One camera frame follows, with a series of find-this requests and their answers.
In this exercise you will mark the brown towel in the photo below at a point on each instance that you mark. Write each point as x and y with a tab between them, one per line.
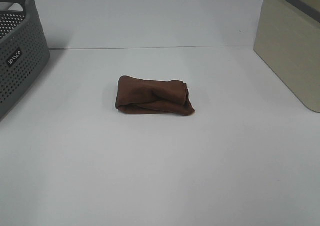
137	96

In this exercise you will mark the beige storage box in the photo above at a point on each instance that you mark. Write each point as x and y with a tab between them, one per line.
288	41

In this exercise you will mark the grey perforated plastic basket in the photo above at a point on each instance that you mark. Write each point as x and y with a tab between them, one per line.
24	52

